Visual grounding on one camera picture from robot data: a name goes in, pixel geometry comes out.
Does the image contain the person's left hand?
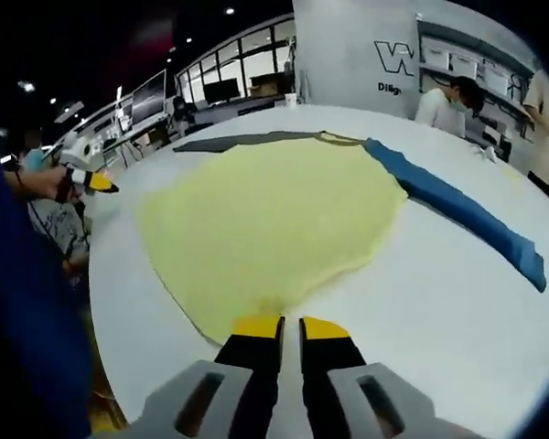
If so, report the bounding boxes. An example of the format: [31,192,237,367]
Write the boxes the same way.
[44,166,81,203]

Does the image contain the grey storage shelf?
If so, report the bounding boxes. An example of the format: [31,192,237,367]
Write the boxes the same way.
[414,16,539,118]

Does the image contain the glass partition window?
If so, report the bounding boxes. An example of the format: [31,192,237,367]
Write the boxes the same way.
[175,18,299,107]

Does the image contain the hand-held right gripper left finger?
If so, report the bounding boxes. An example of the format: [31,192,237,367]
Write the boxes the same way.
[135,314,288,439]

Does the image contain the large computer monitor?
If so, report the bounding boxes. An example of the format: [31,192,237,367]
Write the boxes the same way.
[129,68,169,128]

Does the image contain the recessed ceiling lights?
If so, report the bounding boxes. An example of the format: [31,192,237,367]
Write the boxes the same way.
[20,5,237,107]

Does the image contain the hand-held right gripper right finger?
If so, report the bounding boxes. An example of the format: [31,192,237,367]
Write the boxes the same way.
[298,315,441,439]

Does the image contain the operator in blue sleeve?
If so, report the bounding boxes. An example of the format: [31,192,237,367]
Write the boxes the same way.
[0,132,95,439]

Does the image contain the cardboard box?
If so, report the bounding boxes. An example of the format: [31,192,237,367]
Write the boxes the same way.
[248,71,285,98]

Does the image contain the small computer monitor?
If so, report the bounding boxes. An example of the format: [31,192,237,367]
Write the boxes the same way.
[202,76,240,107]

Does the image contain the yellow garment with blue grey sleeves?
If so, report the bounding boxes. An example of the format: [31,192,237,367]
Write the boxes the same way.
[135,129,548,345]

